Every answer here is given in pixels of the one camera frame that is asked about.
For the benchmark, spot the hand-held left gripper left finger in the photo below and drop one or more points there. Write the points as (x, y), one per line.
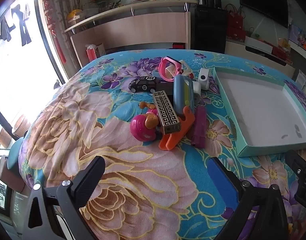
(85, 182)

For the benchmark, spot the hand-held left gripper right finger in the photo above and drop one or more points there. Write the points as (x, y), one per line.
(223, 180)

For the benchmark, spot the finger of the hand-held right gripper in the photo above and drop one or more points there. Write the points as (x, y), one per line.
(301, 170)

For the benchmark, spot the magenta plastic case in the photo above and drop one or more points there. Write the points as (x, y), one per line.
(199, 127)

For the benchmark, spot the orange plastic toy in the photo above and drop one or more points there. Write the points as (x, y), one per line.
(173, 140)

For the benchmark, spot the teal cardboard box tray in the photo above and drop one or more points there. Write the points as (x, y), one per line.
(263, 115)

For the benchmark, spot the pink puppy toy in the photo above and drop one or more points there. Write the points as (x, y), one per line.
(140, 127)

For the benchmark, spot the gold patterned black box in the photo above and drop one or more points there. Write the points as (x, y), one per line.
(165, 112)

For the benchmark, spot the blue and yellow case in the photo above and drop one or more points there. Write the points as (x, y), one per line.
(179, 92)

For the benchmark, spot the white curved plastic device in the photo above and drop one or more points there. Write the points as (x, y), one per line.
(203, 76)

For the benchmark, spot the black toy car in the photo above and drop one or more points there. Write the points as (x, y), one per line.
(143, 83)

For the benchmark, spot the pink smart watch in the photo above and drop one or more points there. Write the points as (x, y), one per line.
(164, 67)

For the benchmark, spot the floral teal blanket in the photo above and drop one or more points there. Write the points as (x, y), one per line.
(143, 205)

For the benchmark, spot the brown chair with teal cushion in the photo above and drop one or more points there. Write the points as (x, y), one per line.
(10, 177)

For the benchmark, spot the white television cabinet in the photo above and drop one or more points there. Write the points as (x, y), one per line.
(238, 50)

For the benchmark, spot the colourful printed box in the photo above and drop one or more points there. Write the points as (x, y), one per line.
(300, 38)

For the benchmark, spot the white flat box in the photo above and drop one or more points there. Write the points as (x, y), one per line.
(258, 43)

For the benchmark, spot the small red box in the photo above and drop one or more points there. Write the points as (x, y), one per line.
(178, 47)

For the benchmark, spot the red gift box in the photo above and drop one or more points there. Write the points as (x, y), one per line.
(236, 33)

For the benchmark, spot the black water dispenser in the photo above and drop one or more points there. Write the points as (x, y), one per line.
(210, 30)

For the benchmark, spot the red gift bag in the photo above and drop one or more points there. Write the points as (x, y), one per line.
(235, 20)

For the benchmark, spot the beige curved shelf desk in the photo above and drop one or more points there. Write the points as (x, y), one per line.
(143, 27)

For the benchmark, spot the red knot hanging ornament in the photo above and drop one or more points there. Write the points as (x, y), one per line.
(51, 20)

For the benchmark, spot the hanging dark trousers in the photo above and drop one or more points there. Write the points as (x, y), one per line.
(23, 27)

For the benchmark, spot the yellow lidded container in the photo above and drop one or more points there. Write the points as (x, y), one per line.
(74, 15)

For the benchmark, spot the hanging dark shirt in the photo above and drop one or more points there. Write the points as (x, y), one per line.
(4, 30)

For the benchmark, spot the patterned curtain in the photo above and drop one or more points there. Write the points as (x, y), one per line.
(65, 10)

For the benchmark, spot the wall television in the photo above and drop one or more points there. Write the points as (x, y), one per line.
(265, 2)

